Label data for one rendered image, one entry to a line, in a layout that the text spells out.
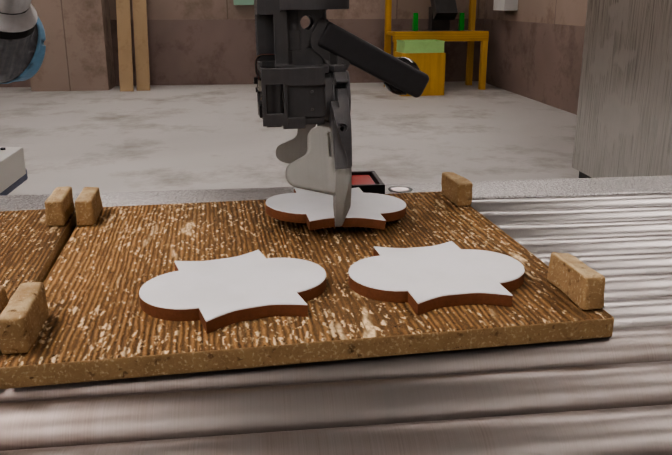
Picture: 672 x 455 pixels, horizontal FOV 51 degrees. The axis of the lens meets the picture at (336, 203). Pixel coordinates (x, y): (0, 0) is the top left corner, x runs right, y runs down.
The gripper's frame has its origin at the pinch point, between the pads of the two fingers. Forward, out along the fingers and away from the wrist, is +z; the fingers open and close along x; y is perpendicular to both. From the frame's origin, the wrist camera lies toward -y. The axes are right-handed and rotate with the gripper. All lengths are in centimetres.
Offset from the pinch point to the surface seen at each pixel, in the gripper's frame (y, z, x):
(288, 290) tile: 6.9, 0.8, 19.2
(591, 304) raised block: -14.1, 1.5, 24.5
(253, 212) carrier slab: 8.0, 1.8, -4.4
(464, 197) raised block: -14.3, 1.0, -2.3
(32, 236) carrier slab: 29.0, 1.5, -0.2
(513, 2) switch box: -371, -11, -810
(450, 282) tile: -5.2, 0.9, 19.8
